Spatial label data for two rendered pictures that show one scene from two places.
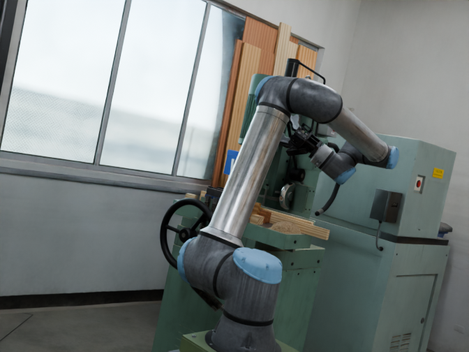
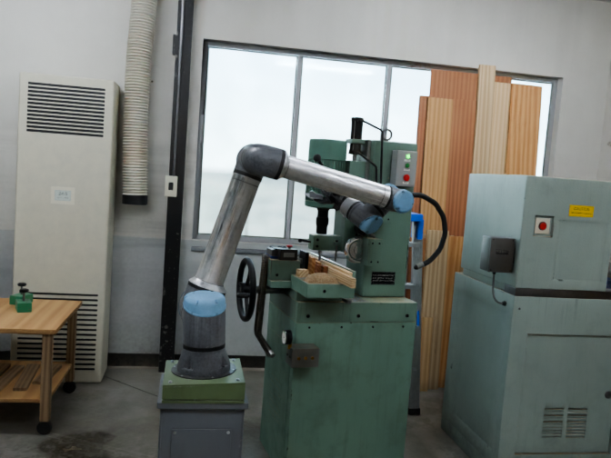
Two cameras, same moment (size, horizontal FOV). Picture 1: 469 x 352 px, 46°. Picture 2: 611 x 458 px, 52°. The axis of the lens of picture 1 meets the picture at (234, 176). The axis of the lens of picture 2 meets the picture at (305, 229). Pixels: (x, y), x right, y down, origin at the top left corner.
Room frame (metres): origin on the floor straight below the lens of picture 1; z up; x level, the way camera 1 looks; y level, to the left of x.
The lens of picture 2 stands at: (-0.05, -1.65, 1.35)
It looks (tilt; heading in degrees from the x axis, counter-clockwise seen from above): 5 degrees down; 34
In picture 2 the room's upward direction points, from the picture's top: 4 degrees clockwise
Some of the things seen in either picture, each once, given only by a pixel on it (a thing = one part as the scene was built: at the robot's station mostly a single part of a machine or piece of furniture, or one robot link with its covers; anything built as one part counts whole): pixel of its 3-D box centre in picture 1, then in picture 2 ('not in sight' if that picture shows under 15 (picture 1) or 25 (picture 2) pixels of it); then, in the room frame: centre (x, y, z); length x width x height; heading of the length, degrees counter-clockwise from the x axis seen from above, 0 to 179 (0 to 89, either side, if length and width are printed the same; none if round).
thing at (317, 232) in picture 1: (265, 216); (327, 271); (2.32, -0.17, 0.92); 0.60 x 0.02 x 0.04; 53
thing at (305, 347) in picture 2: not in sight; (302, 355); (2.12, -0.20, 0.58); 0.12 x 0.08 x 0.08; 143
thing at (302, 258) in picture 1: (252, 246); (340, 301); (2.49, -0.15, 0.76); 0.57 x 0.45 x 0.09; 143
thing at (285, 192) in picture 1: (288, 195); (356, 250); (2.42, -0.25, 1.02); 0.12 x 0.03 x 0.12; 143
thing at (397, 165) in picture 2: (329, 119); (403, 168); (2.56, -0.38, 1.40); 0.10 x 0.06 x 0.16; 143
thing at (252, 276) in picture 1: (251, 281); (204, 317); (1.59, -0.11, 0.81); 0.17 x 0.15 x 0.18; 50
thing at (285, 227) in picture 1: (286, 226); (321, 277); (2.15, -0.24, 0.92); 0.14 x 0.09 x 0.04; 143
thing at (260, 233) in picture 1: (232, 222); (297, 277); (2.28, -0.03, 0.87); 0.61 x 0.30 x 0.06; 53
